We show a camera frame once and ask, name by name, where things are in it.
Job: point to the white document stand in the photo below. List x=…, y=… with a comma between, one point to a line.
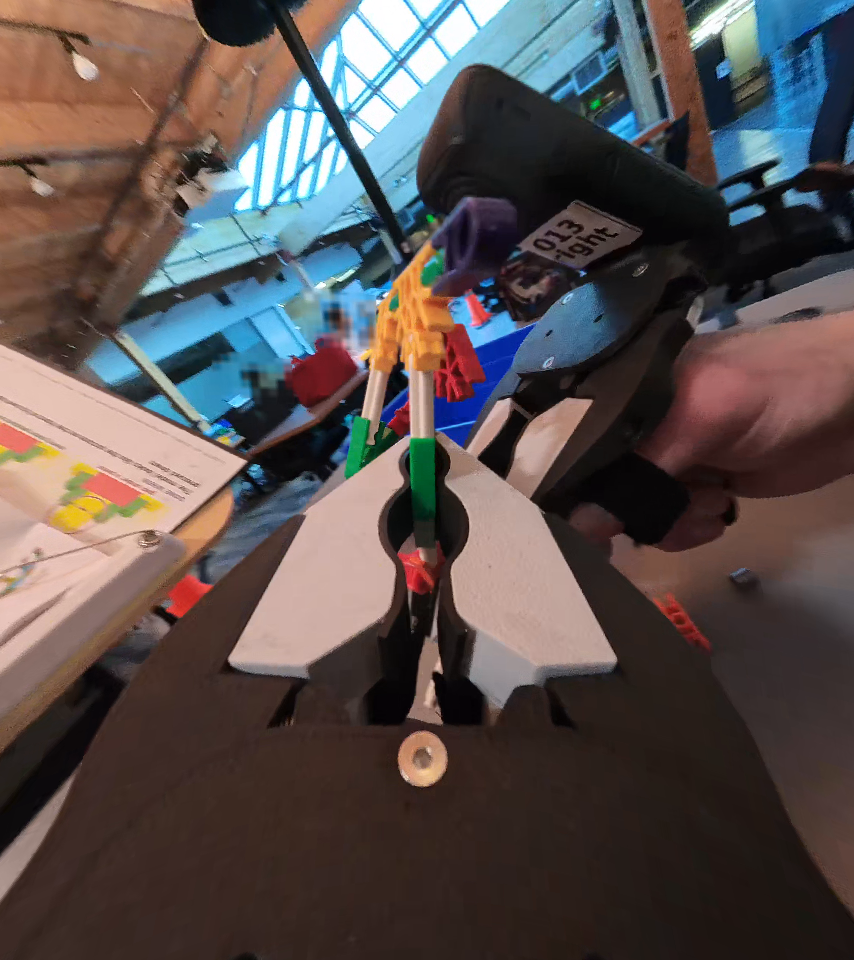
x=59, y=622

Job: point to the blue bin with white tag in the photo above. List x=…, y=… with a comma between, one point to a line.
x=502, y=352

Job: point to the black office chair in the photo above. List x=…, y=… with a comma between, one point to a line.
x=772, y=217

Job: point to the colourful toy construction car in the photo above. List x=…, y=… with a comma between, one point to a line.
x=412, y=315

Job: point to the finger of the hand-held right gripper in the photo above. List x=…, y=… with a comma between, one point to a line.
x=493, y=427
x=547, y=442

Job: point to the orange red connector piece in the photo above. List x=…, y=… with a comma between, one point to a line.
x=682, y=621

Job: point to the small grey spacer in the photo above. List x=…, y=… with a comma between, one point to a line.
x=742, y=576

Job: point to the black metal pole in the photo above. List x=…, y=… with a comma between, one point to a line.
x=337, y=112

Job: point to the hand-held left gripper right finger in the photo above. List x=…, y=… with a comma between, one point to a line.
x=532, y=600

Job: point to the person's right hand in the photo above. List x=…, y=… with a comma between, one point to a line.
x=772, y=412

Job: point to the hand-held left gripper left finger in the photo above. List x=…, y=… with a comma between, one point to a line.
x=307, y=600

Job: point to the red fabric bag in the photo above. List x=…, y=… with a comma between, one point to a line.
x=322, y=375

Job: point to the wooden table with black legs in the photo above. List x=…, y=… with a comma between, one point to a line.
x=307, y=420

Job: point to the black round lamp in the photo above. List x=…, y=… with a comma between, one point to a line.
x=236, y=19

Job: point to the orange traffic cone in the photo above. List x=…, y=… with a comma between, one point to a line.
x=187, y=594
x=477, y=309

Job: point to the black printed toy box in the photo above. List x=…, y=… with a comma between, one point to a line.
x=528, y=289

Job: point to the white ceiling spotlight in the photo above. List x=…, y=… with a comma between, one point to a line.
x=41, y=186
x=84, y=67

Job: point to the white box device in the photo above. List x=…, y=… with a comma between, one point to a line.
x=206, y=184

